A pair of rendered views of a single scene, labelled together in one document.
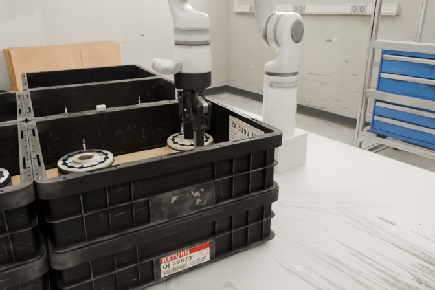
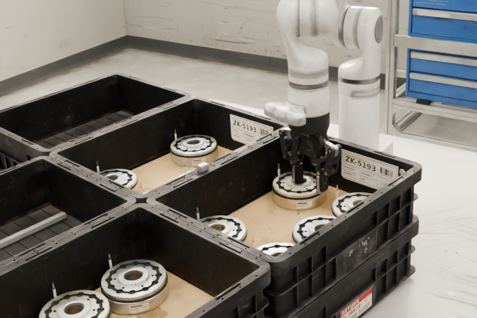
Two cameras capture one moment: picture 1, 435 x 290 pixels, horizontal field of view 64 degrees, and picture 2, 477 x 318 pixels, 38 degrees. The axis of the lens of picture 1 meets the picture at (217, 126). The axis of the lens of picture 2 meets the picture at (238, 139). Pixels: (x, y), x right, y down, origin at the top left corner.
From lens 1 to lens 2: 72 cm
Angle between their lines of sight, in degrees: 15
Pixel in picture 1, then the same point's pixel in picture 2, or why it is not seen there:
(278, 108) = (363, 121)
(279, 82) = (363, 91)
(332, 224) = (458, 245)
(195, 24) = (319, 67)
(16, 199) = (265, 280)
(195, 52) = (320, 94)
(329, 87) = not seen: hidden behind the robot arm
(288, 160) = not seen: hidden behind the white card
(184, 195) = (357, 247)
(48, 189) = (282, 266)
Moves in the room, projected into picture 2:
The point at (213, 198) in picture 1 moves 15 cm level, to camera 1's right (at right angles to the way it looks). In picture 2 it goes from (375, 243) to (454, 226)
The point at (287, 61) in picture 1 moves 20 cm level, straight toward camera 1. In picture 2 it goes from (371, 67) to (400, 99)
